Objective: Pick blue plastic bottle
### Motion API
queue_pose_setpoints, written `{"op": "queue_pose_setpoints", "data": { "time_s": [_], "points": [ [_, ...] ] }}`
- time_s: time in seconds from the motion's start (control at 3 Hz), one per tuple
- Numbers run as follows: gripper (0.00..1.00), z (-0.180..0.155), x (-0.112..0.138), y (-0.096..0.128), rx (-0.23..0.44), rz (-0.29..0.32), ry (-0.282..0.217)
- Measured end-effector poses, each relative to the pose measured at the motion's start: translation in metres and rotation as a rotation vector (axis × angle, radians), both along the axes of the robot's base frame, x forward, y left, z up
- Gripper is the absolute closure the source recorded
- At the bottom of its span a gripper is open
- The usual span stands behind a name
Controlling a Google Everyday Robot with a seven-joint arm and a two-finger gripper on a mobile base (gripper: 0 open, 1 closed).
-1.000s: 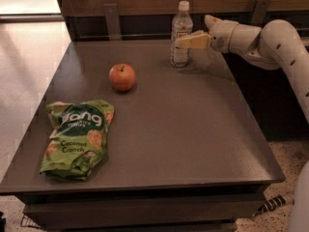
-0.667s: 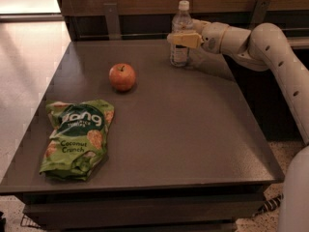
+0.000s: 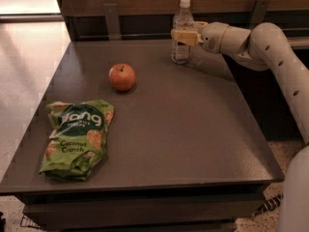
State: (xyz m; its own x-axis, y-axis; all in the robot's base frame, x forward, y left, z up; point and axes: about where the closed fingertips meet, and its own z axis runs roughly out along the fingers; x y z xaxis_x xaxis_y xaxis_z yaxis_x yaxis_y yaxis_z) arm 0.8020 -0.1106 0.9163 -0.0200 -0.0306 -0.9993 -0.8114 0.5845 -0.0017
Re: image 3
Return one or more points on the left metal bracket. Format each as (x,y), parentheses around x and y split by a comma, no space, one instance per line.
(112,22)

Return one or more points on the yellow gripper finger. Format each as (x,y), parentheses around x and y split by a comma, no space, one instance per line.
(199,26)
(188,37)

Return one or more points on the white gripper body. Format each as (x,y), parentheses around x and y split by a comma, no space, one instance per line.
(211,36)

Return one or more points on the green rice chips bag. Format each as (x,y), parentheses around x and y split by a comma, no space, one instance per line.
(78,141)

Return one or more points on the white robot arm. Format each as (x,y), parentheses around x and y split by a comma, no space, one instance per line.
(266,47)

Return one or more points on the clear plastic water bottle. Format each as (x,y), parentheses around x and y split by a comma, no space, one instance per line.
(182,21)

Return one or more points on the metal bracket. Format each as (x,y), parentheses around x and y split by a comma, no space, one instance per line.
(258,13)
(112,22)

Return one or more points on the right metal bracket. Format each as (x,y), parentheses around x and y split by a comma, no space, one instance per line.
(258,13)

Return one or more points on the red apple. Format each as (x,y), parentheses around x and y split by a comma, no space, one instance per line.
(122,77)

